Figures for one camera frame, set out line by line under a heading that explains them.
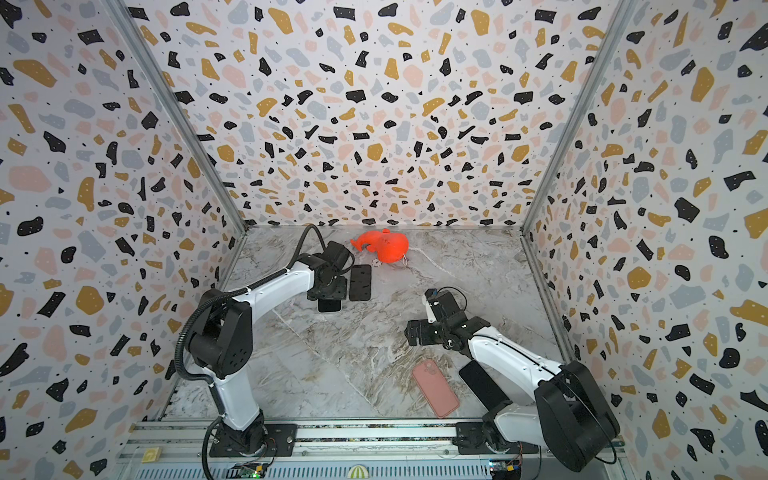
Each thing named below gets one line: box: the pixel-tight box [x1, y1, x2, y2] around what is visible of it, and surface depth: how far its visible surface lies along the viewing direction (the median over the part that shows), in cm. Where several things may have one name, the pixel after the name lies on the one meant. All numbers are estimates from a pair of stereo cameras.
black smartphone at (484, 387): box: [459, 360, 510, 411], surface depth 85 cm
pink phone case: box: [412, 359, 460, 418], surface depth 85 cm
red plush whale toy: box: [350, 228, 409, 263], surface depth 111 cm
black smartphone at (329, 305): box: [318, 299, 342, 312], surface depth 94 cm
